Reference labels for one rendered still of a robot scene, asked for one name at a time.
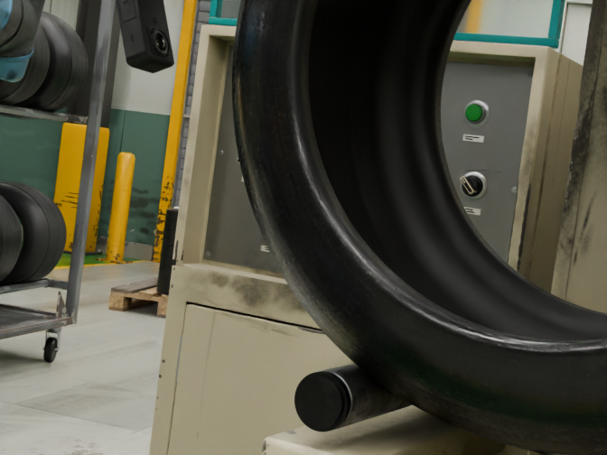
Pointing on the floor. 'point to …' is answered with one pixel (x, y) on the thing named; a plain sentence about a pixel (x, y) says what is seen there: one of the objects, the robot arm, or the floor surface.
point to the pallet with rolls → (152, 291)
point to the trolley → (22, 197)
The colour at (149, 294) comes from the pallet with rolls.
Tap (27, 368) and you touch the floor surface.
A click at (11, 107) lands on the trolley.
